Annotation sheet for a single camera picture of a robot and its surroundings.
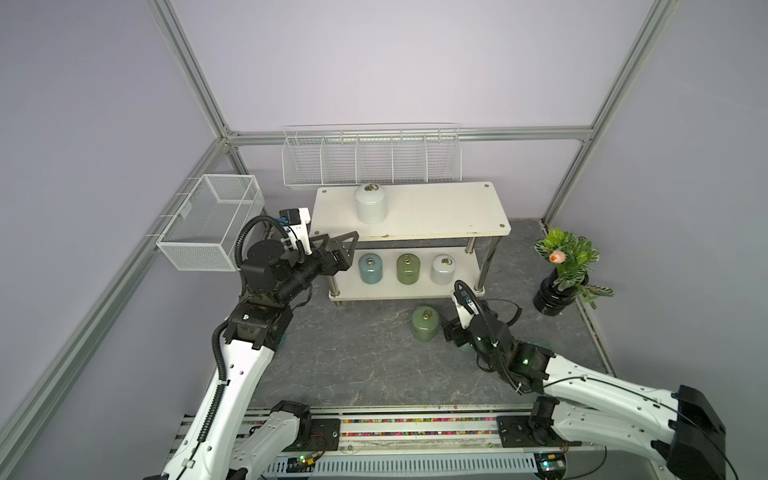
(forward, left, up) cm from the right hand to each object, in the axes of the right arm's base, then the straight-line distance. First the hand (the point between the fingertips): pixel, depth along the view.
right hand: (455, 305), depth 78 cm
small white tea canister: (+15, +1, -4) cm, 15 cm away
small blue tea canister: (+15, +23, -4) cm, 28 cm away
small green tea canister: (+15, +12, -5) cm, 20 cm away
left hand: (+5, +26, +22) cm, 35 cm away
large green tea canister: (-1, +7, -9) cm, 11 cm away
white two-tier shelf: (+18, +12, +16) cm, 27 cm away
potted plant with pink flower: (+7, -29, +11) cm, 32 cm away
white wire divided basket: (+49, +21, +14) cm, 55 cm away
